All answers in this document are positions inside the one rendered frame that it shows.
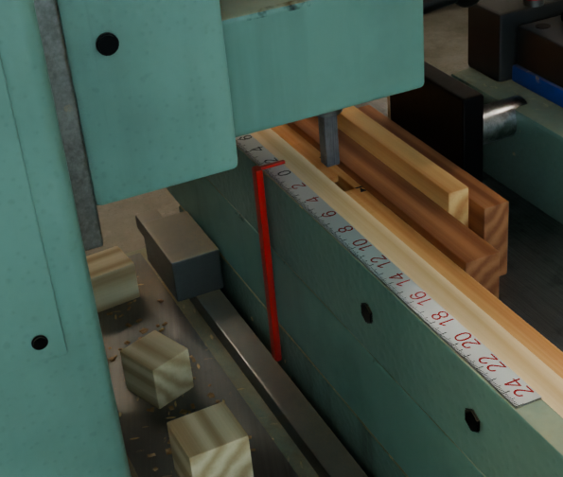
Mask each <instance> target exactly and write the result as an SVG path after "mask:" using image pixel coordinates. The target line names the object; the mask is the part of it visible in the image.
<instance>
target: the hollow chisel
mask: <svg viewBox="0 0 563 477"><path fill-rule="evenodd" d="M318 124H319V137H320V151H321V162H322V163H323V164H324V165H325V166H327V167H332V166H335V165H339V164H340V154H339V138H338V123H337V116H333V117H326V118H324V117H318Z"/></svg>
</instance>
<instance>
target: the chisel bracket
mask: <svg viewBox="0 0 563 477"><path fill-rule="evenodd" d="M220 12H221V20H222V29H223V37H224V45H225V54H226V62H227V70H228V79H229V87H230V95H231V103H232V112H233V119H234V128H235V137H239V136H242V135H245V134H249V133H255V132H259V131H263V130H266V129H269V128H273V127H277V126H280V125H284V124H288V123H291V122H294V121H298V120H302V119H305V118H309V117H313V116H318V117H324V118H326V117H333V116H336V115H339V114H340V113H341V112H342V110H343V108H347V107H351V106H354V105H358V104H362V103H364V102H368V101H372V100H376V99H379V98H383V97H388V96H392V95H396V94H400V93H403V92H407V91H411V90H413V89H417V88H420V87H422V86H423V85H424V82H425V81H424V23H423V0H220Z"/></svg>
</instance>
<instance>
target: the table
mask: <svg viewBox="0 0 563 477"><path fill-rule="evenodd" d="M483 184H485V185H486V186H488V187H489V188H491V189H492V190H494V191H495V192H497V193H498V194H500V195H501V196H502V197H504V198H505V199H506V200H507V201H508V202H509V213H508V248H507V274H504V275H502V276H500V279H499V300H501V301H502V302H503V303H504V304H505V305H506V306H507V307H508V308H509V309H511V310H512V311H513V312H515V313H516V314H517V315H518V316H519V317H520V318H522V319H523V320H524V321H525V322H526V323H528V324H529V325H530V326H531V327H533V328H534V329H535V330H536V331H538V332H539V333H540V334H541V335H542V336H544V337H545V338H546V339H547V340H548V341H550V342H551V343H552V344H553V345H555V346H556V347H557V348H558V349H560V350H561V351H562V352H563V224H561V223H560V222H558V221H556V220H555V219H553V218H552V217H551V216H549V215H548V214H546V213H545V212H543V211H542V210H540V209H539V208H537V207H536V206H534V205H533V204H531V203H529V202H528V201H526V200H525V199H523V198H522V197H521V196H520V195H518V194H517V193H515V192H514V191H512V190H511V189H510V188H508V187H507V186H505V185H503V184H502V183H500V182H499V181H497V180H496V179H494V178H493V177H491V176H490V175H488V174H487V173H485V172H484V171H483ZM166 189H167V190H168V191H169V193H170V194H171V195H172V196H173V197H174V199H175V200H176V201H177V202H178V203H179V204H180V206H181V207H182V208H183V209H184V210H185V211H187V212H188V214H189V215H190V216H191V217H192V218H193V219H194V221H195V222H196V223H197V224H198V225H199V226H200V227H201V229H202V230H203V231H204V233H205V234H206V235H207V236H208V237H209V238H210V239H211V240H212V241H213V242H214V244H215V245H216V246H217V247H218V248H219V250H220V253H221V254H222V255H223V256H224V258H225V259H226V260H227V261H228V262H229V264H230V265H231V266H232V267H233V268H234V269H235V271H236V272H237V273H238V274H239V276H240V277H241V278H242V279H243V280H244V282H245V283H246V284H247V285H248V286H249V288H250V289H251V290H252V291H253V292H254V293H255V295H256V296H257V297H258V298H259V300H260V301H261V302H262V303H263V304H264V306H265V307H267V304H266V295H265V286H264V277H263V269H262V260H261V251H260V242H259V234H258V233H257V232H256V230H255V229H254V227H253V226H252V225H251V224H250V223H249V222H247V221H246V220H245V219H244V218H243V217H242V215H241V214H240V213H239V212H238V211H237V210H236V209H235V208H234V207H233V206H232V205H231V204H230V203H229V201H228V200H227V199H226V198H225V197H224V196H223V195H222V194H221V193H220V192H219V191H218V190H217V189H216V188H215V186H214V185H213V184H212V183H211V182H210V181H209V180H208V179H207V178H206V177H202V178H199V179H195V180H192V181H188V182H185V183H181V184H177V185H172V186H169V187H166ZM271 253H272V263H273V281H274V289H275V299H276V308H277V318H278V322H279V324H280V325H281V326H282V327H283V328H284V329H285V330H286V331H287V332H288V333H289V335H290V336H291V337H292V339H293V340H294V341H295V342H296V343H297V344H298V345H299V347H300V348H301V349H302V350H303V351H304V353H305V354H306V355H307V356H308V357H309V359H310V360H311V361H312V362H313V363H314V365H315V366H316V367H317V368H318V369H319V371H320V372H321V373H322V374H323V375H324V377H325V378H326V379H327V380H328V381H329V383H330V384H331V385H332V386H333V387H334V389H335V390H336V391H337V392H338V393H339V395H340V396H341V397H342V398H343V400H344V401H345V402H346V403H347V404H348V405H349V407H350V408H351V409H352V410H353V411H354V413H355V414H356V415H357V416H358V417H359V419H360V420H361V421H362V422H363V424H364V425H365V426H366V427H367V428H368V429H369V431H370V432H371V433H372V434H373V435H374V437H375V438H376V439H377V440H378V442H379V443H380V444H381V445H382V446H383V447H384V449H386V450H387V451H388V452H389V454H390V455H391V456H392V457H393V458H394V460H395V461H396V462H397V463H398V465H399V466H400V467H401V468H402V469H403V470H404V472H405V473H406V474H407V475H408V476H409V477H485V475H484V474H483V473H482V472H481V471H480V470H479V469H478V468H477V467H476V466H475V465H474V464H473V463H472V461H471V460H470V459H469V458H468V457H467V456H466V455H465V454H464V453H463V452H462V451H461V450H460V449H459V447H458V446H457V445H456V444H455V443H454V442H453V441H452V440H451V439H450V438H449V437H448V436H447V435H446V433H445V432H444V431H443V430H442V429H441V428H440V427H439V426H438V425H437V424H436V423H435V422H434V421H433V420H432V419H431V417H430V416H429V415H428V414H427V413H426V412H425V411H424V410H423V409H422V408H421V407H420V406H419V405H418V403H417V402H416V401H415V400H414V399H413V398H412V397H411V396H410V395H409V394H408V393H407V392H406V391H405V389H404V388H403V387H402V386H401V385H400V384H399V383H398V382H397V381H396V380H395V379H394V378H393V377H392V376H391V374H390V373H389V372H388V371H387V370H386V369H385V368H384V367H383V366H382V365H381V364H380V363H379V362H378V360H377V359H376V358H375V357H374V356H373V355H372V354H371V353H370V352H369V351H368V350H367V349H366V348H365V347H364V345H363V344H362V343H361V342H360V341H359V340H358V339H357V338H356V337H355V336H354V335H353V334H352V333H351V332H350V330H349V329H348V328H347V327H346V326H345V325H344V324H343V323H342V322H341V321H340V320H339V319H338V318H337V316H336V315H335V314H334V313H333V312H332V311H331V310H330V309H329V308H328V307H327V306H326V305H325V304H324V302H323V301H322V300H321V299H320V298H319V297H318V296H317V295H316V294H315V293H314V292H313V291H312V290H311V289H310V287H309V286H308V285H307V284H306V283H305V282H304V281H303V280H302V279H301V278H300V277H299V276H298V275H297V274H296V272H295V271H294V270H293V269H292V268H291V267H290V266H289V265H288V264H287V263H286V262H285V261H284V260H283V258H282V257H281V256H280V255H279V254H278V253H277V252H276V251H275V250H274V249H273V248H272V247H271Z"/></svg>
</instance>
